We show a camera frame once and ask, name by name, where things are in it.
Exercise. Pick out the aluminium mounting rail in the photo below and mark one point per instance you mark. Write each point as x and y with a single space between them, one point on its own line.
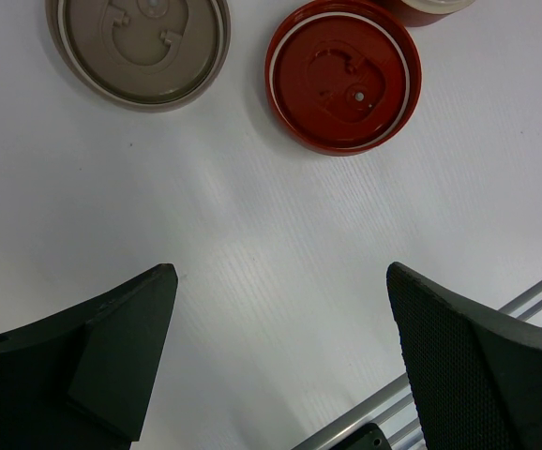
388 419

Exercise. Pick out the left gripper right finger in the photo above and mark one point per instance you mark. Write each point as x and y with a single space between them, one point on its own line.
475 373

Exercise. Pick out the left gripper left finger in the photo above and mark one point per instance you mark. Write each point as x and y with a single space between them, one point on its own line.
83 378

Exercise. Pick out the taupe round lid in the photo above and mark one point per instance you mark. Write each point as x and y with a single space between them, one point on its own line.
143 55

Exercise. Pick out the red round lid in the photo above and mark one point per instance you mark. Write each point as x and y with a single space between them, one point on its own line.
343 77

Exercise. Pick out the steel bowl red base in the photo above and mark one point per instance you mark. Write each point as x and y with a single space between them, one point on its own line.
417 13

